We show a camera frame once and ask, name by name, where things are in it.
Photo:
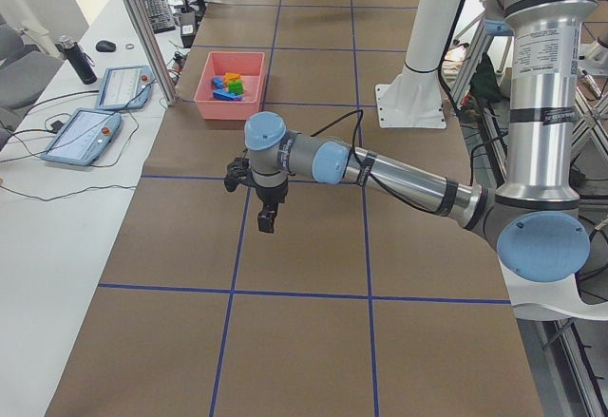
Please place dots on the far teach pendant tablet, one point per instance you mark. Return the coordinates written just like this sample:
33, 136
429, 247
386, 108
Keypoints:
125, 87

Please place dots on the small blue toy block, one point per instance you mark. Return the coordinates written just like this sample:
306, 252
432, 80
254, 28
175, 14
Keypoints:
218, 83

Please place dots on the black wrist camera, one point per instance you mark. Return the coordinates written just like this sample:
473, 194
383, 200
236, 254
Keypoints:
238, 173

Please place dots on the black keyboard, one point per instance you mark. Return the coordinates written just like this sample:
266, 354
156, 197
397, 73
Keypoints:
159, 15

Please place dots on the aluminium frame post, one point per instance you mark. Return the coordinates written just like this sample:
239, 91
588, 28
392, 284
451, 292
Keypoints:
144, 31

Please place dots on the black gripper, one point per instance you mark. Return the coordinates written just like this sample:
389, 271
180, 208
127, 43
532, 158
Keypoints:
272, 194

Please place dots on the black computer mouse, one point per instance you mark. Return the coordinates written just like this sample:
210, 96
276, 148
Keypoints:
105, 46

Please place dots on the black water bottle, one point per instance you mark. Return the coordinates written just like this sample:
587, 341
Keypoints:
78, 59

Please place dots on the teach pendant tablet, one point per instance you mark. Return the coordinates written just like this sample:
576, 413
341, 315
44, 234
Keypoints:
125, 87
84, 137

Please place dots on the green toy block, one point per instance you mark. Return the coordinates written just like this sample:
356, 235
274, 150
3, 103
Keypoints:
235, 87

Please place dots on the near teach pendant tablet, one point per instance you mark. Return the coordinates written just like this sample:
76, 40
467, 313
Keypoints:
84, 137

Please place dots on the orange sloped toy block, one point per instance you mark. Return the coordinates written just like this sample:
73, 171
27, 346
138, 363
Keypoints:
230, 77

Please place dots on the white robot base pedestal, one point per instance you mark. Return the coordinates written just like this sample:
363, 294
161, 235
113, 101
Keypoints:
414, 98

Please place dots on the long blue toy block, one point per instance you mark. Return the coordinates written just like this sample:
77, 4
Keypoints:
226, 96

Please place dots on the white chair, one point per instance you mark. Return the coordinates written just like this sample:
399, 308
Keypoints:
549, 301

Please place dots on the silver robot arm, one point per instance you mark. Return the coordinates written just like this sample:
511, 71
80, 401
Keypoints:
531, 219

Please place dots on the pink plastic box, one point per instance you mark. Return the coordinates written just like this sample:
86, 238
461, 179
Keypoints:
249, 66

